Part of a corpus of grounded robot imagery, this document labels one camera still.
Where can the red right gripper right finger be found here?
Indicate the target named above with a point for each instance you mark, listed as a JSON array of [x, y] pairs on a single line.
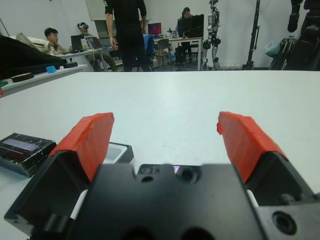
[[245, 140]]

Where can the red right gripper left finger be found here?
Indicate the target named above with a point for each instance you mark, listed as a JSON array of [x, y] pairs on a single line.
[[90, 140]]

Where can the black taped box lid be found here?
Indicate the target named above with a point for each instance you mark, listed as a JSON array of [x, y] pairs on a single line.
[[22, 152]]

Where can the black oblong camera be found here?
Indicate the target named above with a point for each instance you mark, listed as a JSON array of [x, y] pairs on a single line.
[[160, 170]]

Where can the box base with white inlay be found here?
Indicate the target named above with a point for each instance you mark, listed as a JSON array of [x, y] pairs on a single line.
[[125, 153]]

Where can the cyan small box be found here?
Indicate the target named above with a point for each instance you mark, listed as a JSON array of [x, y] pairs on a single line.
[[50, 69]]

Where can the white side table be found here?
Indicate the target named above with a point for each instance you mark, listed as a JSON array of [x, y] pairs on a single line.
[[50, 76]]

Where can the black round puck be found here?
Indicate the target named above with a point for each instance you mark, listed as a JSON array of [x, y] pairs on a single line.
[[70, 65]]

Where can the white desk with laptops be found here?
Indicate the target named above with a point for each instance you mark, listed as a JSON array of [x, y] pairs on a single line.
[[80, 53]]

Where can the black flat block orange top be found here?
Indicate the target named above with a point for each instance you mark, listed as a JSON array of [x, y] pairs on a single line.
[[22, 78]]

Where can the folded tripod bundle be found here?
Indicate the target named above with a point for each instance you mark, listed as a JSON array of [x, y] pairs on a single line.
[[285, 55]]

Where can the teal plastic bag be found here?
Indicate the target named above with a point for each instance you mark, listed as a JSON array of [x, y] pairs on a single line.
[[272, 48]]

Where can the laptop with purple screen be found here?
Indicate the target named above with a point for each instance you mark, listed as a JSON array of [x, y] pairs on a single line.
[[96, 42]]

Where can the black laptop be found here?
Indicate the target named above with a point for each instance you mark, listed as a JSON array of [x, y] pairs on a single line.
[[76, 42]]

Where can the black tall stand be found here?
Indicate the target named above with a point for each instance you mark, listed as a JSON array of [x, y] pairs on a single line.
[[252, 37]]

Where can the seated person in beige jacket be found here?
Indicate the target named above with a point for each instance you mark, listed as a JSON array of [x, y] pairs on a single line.
[[52, 43]]

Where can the black cloth heap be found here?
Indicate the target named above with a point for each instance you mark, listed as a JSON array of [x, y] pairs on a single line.
[[22, 60]]

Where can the black computer tower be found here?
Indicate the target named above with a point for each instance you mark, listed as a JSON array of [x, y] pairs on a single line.
[[179, 55]]

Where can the seated person with VR headset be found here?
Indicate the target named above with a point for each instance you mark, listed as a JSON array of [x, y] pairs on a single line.
[[87, 32]]

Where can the silver humanoid robot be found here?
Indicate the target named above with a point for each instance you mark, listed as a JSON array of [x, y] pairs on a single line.
[[212, 37]]

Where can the standing person in black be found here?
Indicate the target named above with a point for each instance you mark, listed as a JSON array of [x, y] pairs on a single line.
[[130, 37]]

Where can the blue jacket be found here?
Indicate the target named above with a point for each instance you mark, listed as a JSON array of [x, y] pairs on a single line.
[[149, 45]]

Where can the beige bag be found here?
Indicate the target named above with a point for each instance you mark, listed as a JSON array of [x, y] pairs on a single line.
[[30, 41]]

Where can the white desk with monitors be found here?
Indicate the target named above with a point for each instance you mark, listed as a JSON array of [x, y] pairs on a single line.
[[190, 38]]

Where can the grey chair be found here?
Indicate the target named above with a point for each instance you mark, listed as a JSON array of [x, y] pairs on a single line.
[[162, 46]]

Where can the black humanoid robot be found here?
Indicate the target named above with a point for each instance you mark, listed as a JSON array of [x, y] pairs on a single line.
[[310, 37]]

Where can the black monitor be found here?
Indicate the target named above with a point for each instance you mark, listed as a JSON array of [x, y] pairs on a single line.
[[191, 26]]

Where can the monitor with red screen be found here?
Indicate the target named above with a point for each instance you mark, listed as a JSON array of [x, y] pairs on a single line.
[[155, 28]]

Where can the seated person behind black monitor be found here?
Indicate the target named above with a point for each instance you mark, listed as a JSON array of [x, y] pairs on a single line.
[[186, 13]]

